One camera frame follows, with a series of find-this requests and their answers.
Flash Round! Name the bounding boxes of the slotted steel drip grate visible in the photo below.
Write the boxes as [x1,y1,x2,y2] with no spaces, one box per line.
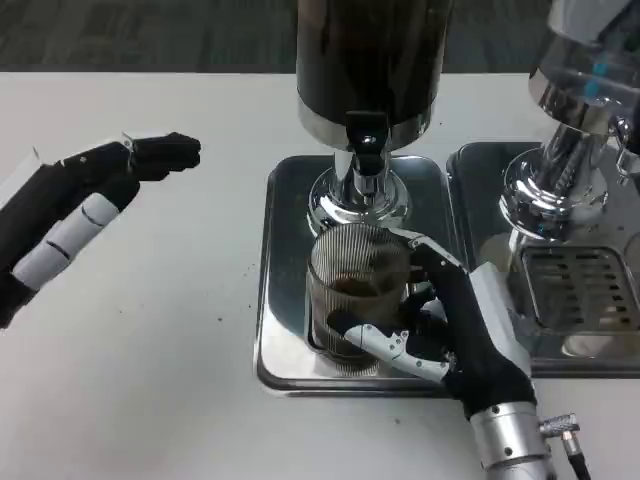
[519,245,640,331]

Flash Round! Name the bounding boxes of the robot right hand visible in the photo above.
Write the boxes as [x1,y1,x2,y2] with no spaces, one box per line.
[327,227,539,421]

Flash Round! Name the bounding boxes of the black dispenser tap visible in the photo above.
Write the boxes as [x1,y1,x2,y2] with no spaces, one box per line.
[344,110,391,196]

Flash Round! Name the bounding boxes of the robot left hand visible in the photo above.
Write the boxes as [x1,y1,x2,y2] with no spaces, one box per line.
[0,131,202,330]

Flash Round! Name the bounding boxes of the clear drink dispenser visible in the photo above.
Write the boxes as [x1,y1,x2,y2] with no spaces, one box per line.
[498,0,640,251]

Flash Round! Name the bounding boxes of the dark drink dispenser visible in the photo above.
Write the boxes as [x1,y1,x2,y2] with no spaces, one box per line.
[294,0,451,241]

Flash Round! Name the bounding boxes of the chrome dispenser tap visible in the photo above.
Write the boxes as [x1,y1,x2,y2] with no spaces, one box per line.
[607,117,640,186]

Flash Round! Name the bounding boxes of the black cable with connector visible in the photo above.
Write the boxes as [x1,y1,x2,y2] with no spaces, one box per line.
[537,412,594,480]

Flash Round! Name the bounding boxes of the clear ribbed glass cup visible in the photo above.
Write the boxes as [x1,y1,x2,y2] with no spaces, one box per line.
[304,223,426,376]

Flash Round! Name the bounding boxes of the steel drip tray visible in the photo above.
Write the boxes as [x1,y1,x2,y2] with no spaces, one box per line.
[446,141,640,379]
[256,153,469,399]

